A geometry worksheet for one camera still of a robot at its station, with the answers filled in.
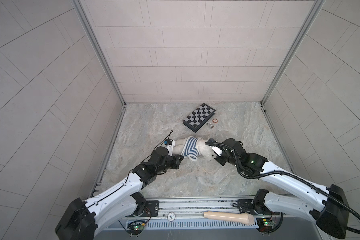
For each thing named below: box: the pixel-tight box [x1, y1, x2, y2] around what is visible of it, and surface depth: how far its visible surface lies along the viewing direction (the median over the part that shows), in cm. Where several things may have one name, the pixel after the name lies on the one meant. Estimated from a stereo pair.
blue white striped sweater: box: [180, 136, 203, 162], surface depth 78 cm
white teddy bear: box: [172, 137, 214, 160], surface depth 78 cm
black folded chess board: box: [182, 102, 217, 133], surface depth 107 cm
